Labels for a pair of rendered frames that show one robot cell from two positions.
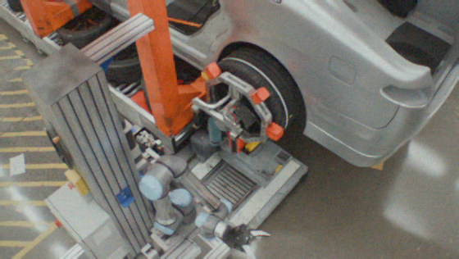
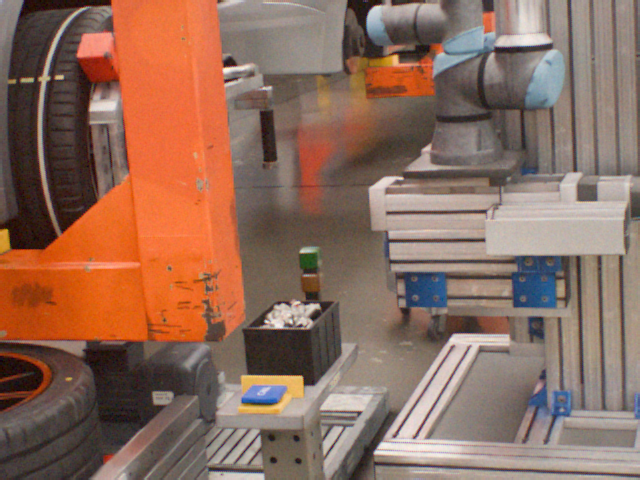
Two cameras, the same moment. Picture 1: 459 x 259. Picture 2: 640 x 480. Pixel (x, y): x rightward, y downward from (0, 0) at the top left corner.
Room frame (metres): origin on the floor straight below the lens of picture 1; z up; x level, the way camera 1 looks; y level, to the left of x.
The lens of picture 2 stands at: (2.91, 2.84, 1.24)
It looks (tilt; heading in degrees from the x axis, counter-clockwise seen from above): 12 degrees down; 244
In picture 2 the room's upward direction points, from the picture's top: 4 degrees counter-clockwise
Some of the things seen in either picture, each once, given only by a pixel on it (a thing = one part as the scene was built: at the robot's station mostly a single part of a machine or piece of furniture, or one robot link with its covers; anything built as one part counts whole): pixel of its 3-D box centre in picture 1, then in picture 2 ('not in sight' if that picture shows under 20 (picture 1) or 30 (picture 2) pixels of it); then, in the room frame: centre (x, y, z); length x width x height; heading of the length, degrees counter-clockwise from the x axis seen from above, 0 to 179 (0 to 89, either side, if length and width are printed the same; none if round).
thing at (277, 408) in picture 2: not in sight; (265, 403); (2.05, 0.80, 0.45); 0.08 x 0.08 x 0.01; 48
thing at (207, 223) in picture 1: (207, 223); not in sight; (0.90, 0.13, 1.21); 0.11 x 0.08 x 0.09; 61
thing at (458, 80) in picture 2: not in sight; (465, 79); (1.49, 0.65, 0.98); 0.13 x 0.12 x 0.14; 122
